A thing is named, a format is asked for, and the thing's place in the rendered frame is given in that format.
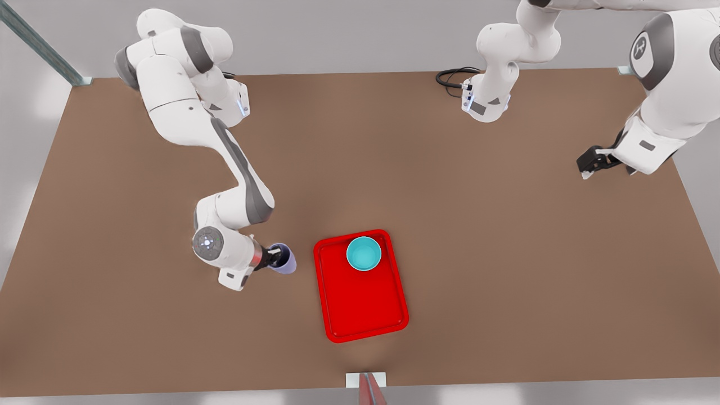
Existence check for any lavender cup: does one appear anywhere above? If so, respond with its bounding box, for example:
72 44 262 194
267 243 297 275

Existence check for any teal bowl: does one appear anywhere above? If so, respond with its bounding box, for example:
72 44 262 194
346 236 383 272

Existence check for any red tray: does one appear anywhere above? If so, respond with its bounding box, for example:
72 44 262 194
313 228 410 344

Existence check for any black cable loop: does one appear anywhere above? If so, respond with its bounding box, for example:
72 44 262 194
435 67 483 99

